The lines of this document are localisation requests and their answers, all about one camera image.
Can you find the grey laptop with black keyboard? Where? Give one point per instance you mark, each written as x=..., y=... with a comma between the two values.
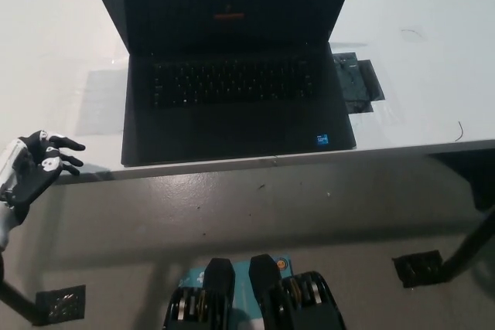
x=236, y=129

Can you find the black table frame bracket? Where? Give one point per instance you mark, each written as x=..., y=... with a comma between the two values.
x=473, y=171

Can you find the thin dark curled thread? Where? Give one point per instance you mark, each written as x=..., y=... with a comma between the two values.
x=412, y=32

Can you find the black table leg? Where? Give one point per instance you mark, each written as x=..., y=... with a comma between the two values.
x=470, y=243
x=17, y=299

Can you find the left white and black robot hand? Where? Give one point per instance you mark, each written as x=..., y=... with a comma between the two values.
x=36, y=175

